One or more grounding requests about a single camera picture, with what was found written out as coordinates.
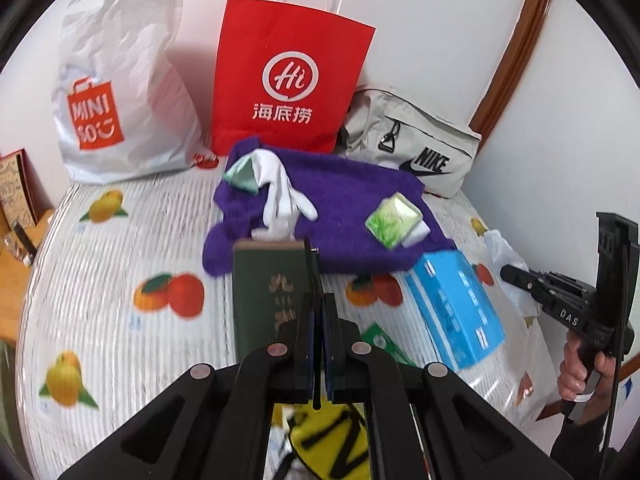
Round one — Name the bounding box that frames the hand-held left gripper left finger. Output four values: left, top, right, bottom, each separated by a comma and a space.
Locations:
57, 305, 316, 480

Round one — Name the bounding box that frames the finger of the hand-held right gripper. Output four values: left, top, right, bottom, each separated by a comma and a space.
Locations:
500, 264, 551, 307

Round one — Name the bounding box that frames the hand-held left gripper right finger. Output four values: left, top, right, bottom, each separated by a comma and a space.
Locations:
322, 294, 573, 480

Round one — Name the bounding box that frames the clear plastic bag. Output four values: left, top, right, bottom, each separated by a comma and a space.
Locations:
484, 229, 538, 318

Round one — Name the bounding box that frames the dark green tin box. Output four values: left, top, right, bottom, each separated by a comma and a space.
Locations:
231, 237, 321, 366

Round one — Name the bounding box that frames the blue box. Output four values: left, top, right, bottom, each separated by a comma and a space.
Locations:
402, 250, 506, 372

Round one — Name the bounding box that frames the white glove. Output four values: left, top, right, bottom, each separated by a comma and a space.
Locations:
250, 149, 319, 241

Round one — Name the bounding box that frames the pale green tissue packet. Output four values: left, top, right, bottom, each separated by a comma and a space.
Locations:
222, 156, 261, 196

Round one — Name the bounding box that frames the person's right forearm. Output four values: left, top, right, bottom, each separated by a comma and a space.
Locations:
550, 400, 631, 480

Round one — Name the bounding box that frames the person's right hand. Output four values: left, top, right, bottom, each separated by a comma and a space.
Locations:
557, 337, 621, 403

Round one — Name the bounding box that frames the flat green packet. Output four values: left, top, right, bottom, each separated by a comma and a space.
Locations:
360, 322, 417, 367

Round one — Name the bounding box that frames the yellow bag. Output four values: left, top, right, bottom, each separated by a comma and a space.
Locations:
282, 402, 372, 480

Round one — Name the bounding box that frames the purple towel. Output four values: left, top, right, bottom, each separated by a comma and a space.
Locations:
201, 136, 457, 278

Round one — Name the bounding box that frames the grey waist bag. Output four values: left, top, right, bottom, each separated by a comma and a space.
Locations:
337, 86, 483, 198

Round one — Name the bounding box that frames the fruit printed tablecloth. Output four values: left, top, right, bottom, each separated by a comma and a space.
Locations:
15, 157, 556, 480

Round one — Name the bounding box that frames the red paper shopping bag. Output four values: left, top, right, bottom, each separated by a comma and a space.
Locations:
210, 0, 377, 157

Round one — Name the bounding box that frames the brown patterned box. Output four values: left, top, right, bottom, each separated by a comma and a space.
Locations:
0, 149, 41, 228

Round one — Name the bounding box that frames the white plastic shopping bag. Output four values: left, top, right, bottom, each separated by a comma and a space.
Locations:
52, 0, 203, 183

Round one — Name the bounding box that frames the brown wooden door frame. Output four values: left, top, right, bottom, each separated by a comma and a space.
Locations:
470, 0, 556, 136

